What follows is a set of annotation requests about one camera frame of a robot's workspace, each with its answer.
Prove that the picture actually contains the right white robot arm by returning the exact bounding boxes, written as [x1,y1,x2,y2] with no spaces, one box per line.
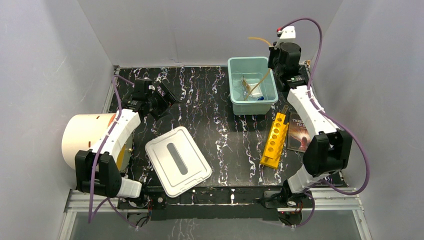
[268,42,353,207]

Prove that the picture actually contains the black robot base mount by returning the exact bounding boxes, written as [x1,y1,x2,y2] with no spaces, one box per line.
[118,186,312,221]

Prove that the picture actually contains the small white packet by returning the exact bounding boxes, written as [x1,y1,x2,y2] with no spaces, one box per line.
[250,86,263,99]

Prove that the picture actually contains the yellow test tube rack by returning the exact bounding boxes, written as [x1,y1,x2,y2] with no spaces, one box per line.
[260,112,289,170]

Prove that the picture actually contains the tan bottle brush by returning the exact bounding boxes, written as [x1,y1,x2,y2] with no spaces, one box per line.
[241,76,251,97]

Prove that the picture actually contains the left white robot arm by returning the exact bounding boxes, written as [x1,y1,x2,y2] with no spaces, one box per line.
[74,78,177,208]

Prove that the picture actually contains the tan rubber tube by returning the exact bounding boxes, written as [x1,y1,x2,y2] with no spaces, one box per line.
[244,36,273,101]

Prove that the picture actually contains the white and orange cylinder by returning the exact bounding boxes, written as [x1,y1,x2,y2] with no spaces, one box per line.
[61,112,135,172]

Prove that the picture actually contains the white bin lid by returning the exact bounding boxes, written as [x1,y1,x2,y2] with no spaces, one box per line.
[145,126,212,198]

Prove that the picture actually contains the dark book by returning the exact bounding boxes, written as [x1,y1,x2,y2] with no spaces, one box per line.
[287,112,311,153]

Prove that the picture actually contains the clear glass test tube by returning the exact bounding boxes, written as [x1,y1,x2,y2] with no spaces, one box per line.
[281,104,289,115]

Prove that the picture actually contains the aluminium frame rail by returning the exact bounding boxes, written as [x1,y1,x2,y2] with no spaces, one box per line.
[64,188,365,213]

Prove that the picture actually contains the teal plastic bin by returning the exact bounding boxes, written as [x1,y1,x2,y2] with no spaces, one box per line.
[227,56,279,116]

